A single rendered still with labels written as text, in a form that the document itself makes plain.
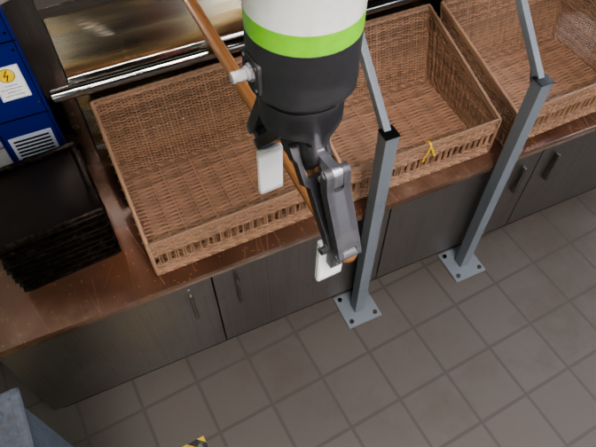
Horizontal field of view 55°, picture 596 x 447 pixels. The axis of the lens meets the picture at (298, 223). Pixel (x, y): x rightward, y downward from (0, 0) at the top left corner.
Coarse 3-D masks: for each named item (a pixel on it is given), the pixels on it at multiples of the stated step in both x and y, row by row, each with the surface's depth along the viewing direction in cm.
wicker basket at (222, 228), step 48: (144, 96) 168; (192, 96) 175; (144, 144) 177; (192, 144) 185; (240, 144) 189; (144, 192) 177; (192, 192) 177; (240, 192) 177; (288, 192) 159; (144, 240) 149; (192, 240) 156; (240, 240) 166
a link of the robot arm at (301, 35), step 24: (264, 0) 37; (288, 0) 36; (312, 0) 36; (336, 0) 37; (360, 0) 39; (264, 24) 39; (288, 24) 38; (312, 24) 38; (336, 24) 39; (360, 24) 41; (264, 48) 41; (288, 48) 40; (312, 48) 40; (336, 48) 40
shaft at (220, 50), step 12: (192, 0) 131; (192, 12) 129; (204, 12) 129; (204, 24) 126; (204, 36) 126; (216, 36) 123; (216, 48) 121; (228, 60) 119; (228, 72) 118; (240, 84) 115; (240, 96) 115; (252, 96) 112; (288, 168) 102; (300, 192) 100
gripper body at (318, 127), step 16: (272, 112) 47; (288, 112) 46; (320, 112) 46; (336, 112) 47; (272, 128) 48; (288, 128) 47; (304, 128) 47; (320, 128) 47; (336, 128) 49; (304, 144) 50; (320, 144) 49; (304, 160) 51
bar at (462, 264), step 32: (384, 0) 137; (416, 0) 141; (160, 64) 124; (192, 64) 127; (64, 96) 119; (544, 96) 156; (384, 128) 142; (512, 128) 169; (384, 160) 147; (512, 160) 177; (384, 192) 159; (480, 224) 205; (448, 256) 232; (352, 320) 215
